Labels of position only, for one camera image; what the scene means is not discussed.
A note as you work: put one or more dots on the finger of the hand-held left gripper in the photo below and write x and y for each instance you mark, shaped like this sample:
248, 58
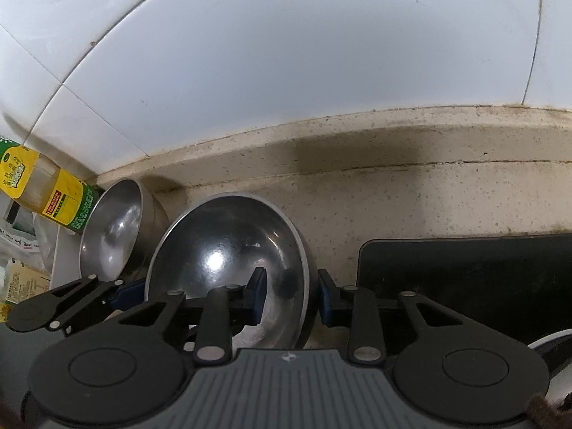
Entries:
129, 296
190, 344

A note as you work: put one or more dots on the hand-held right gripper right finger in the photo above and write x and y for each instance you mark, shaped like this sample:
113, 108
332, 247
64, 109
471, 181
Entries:
326, 299

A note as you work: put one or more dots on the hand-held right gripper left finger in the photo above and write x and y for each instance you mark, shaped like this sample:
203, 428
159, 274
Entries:
257, 295

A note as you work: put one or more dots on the stainless steel bowl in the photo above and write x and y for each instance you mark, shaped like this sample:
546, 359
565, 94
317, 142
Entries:
214, 241
111, 228

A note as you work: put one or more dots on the person's right forearm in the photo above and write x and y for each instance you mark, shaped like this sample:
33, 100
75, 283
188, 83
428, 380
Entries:
552, 413

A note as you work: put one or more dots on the white rotating condiment rack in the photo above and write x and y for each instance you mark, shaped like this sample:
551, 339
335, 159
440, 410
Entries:
65, 254

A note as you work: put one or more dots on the black gas stove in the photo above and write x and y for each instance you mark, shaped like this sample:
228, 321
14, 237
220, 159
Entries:
447, 268

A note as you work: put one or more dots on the green yellow sauce bottle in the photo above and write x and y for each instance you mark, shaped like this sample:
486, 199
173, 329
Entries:
27, 174

